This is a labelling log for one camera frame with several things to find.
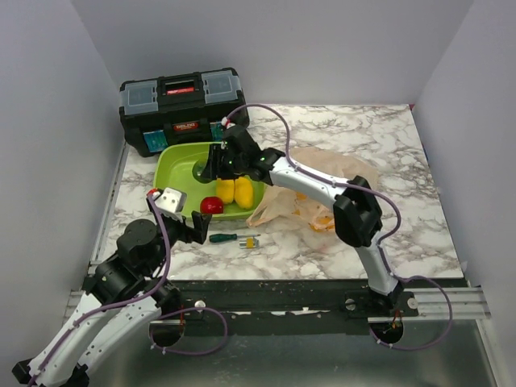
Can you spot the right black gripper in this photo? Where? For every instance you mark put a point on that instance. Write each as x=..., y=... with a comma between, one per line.
x=216, y=154

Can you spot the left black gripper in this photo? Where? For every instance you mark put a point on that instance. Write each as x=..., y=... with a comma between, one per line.
x=201, y=222

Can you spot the yellow fake lemon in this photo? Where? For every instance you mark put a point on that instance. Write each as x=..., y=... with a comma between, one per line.
x=225, y=190

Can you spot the yellow fake mango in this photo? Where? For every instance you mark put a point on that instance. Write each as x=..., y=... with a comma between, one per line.
x=244, y=193

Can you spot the translucent orange plastic bag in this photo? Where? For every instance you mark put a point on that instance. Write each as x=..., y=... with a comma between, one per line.
x=281, y=202

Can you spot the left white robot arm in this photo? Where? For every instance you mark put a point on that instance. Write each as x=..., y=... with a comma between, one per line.
x=119, y=298

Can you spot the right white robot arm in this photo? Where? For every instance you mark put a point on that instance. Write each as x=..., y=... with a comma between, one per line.
x=356, y=211

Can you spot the red fake pomegranate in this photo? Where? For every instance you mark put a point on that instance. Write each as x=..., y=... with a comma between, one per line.
x=212, y=205

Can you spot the green plastic basin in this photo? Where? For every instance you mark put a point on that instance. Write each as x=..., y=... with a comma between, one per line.
x=175, y=169

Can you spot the black plastic toolbox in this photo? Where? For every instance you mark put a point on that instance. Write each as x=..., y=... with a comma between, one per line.
x=187, y=108

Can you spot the small yellow metal connector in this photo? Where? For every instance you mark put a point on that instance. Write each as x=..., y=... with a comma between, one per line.
x=249, y=243

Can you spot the green handled screwdriver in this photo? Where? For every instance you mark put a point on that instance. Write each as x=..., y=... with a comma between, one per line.
x=221, y=238

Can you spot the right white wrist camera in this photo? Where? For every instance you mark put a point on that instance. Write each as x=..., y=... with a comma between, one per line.
x=226, y=123

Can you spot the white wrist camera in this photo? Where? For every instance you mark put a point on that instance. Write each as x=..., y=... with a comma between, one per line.
x=226, y=123
x=169, y=201

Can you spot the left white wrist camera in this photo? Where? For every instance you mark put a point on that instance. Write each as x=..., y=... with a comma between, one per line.
x=169, y=201

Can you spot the black metal base rail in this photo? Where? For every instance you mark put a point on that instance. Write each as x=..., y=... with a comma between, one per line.
x=207, y=308

